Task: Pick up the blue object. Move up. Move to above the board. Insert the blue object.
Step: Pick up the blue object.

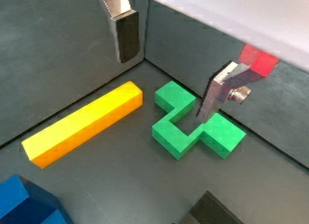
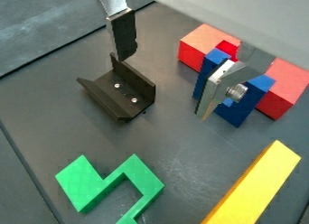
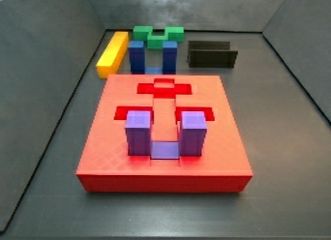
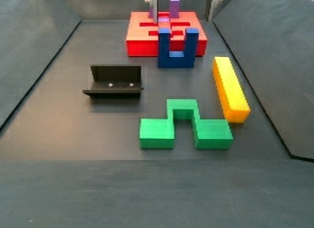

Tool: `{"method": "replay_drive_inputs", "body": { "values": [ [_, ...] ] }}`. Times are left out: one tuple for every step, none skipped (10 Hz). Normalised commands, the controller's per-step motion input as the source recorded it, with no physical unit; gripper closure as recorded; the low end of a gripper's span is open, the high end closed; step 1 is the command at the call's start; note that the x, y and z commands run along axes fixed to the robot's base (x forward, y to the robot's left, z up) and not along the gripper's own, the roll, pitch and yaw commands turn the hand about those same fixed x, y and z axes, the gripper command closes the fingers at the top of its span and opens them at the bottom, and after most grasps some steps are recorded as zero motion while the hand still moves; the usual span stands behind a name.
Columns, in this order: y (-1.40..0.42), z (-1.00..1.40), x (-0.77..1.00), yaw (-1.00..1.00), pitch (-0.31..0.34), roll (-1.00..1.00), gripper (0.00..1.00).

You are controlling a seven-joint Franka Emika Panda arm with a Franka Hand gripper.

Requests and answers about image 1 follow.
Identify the blue U-shaped block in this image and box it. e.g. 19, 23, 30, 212
0, 174, 73, 224

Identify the green zigzag block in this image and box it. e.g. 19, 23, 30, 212
152, 81, 246, 160

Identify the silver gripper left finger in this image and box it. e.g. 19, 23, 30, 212
100, 0, 140, 63

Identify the black angle bracket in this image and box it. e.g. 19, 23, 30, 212
179, 191, 243, 224

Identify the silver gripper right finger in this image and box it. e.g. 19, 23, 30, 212
196, 61, 251, 123

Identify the red slotted board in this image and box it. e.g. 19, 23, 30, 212
221, 43, 279, 89

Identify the yellow long block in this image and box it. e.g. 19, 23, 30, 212
21, 81, 141, 169

